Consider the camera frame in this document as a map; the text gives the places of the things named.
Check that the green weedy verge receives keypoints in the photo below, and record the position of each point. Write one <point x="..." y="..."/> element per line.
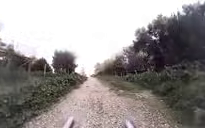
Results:
<point x="40" y="90"/>

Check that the dark leafy tree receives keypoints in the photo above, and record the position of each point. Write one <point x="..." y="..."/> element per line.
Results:
<point x="64" y="61"/>
<point x="40" y="65"/>

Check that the grassy verge with bushes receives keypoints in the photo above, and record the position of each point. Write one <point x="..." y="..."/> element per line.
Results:
<point x="176" y="86"/>

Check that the row of dark trees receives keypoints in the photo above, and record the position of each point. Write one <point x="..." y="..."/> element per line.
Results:
<point x="176" y="40"/>

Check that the pale gravel path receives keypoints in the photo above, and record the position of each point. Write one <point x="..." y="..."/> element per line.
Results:
<point x="96" y="103"/>

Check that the robot's own part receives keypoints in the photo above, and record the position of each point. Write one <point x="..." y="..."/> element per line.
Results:
<point x="69" y="122"/>
<point x="129" y="124"/>

